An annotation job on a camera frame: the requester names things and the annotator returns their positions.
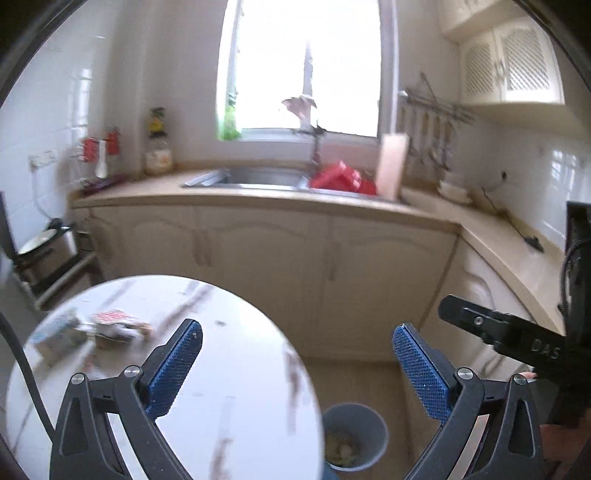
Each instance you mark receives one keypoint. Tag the white rice spoon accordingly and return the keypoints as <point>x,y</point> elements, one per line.
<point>101,168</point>

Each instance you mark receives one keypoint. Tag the white framed window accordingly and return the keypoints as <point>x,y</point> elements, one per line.
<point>277,69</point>

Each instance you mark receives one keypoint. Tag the cloth on faucet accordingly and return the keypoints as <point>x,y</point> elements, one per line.
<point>300,108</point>

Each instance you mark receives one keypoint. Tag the yellow green drink carton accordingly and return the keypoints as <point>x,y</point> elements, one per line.
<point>60,339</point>

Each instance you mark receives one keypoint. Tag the red utensil holder rack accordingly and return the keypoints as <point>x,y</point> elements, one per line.
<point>87,147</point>

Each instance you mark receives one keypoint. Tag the dark sauce bottle yellow label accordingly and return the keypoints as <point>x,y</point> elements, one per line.
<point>158,124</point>

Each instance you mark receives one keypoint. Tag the metal sink faucet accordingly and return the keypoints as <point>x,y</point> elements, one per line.
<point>316,147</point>

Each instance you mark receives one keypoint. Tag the cream lattice wall cabinet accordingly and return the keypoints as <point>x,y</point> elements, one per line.
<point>521,64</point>

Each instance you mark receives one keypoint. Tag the silver foil wrapper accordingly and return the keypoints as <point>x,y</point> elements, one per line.
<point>115,334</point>

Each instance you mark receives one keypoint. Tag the white wall socket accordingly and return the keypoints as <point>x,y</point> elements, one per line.
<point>42,160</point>

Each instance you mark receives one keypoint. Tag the grey plastic waste bin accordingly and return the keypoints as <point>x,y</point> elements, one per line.
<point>369,429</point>

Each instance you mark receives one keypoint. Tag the cream kitchen counter cabinets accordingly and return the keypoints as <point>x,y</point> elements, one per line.
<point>277,244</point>

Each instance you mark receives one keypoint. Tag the green dish soap bottle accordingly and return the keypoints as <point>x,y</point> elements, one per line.
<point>229,124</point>

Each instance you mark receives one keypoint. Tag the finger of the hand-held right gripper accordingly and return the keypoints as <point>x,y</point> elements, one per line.
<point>475,318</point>

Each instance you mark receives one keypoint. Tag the red plastic basin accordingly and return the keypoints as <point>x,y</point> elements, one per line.
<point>341,177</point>

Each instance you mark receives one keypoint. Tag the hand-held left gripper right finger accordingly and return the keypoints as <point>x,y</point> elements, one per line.
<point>420,369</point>

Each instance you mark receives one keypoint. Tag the wooden cutting board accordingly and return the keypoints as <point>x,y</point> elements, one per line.
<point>391,166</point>

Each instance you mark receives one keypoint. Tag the glass storage jar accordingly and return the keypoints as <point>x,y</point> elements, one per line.
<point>159,159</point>

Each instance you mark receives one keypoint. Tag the stack of white bowls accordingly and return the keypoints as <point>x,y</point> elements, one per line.
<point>455,189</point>

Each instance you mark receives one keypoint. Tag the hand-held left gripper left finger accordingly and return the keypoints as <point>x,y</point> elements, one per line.
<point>175,369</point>

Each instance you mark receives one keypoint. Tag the silver rice cooker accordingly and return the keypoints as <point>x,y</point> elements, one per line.
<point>46,258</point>

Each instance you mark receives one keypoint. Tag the metal utensil wall rail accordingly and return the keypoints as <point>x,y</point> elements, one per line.
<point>434,106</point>

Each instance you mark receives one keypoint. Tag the person's right hand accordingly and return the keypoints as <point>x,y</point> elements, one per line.
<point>563,443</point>

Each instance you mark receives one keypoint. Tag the stainless steel sink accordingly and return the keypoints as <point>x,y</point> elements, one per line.
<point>258,177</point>

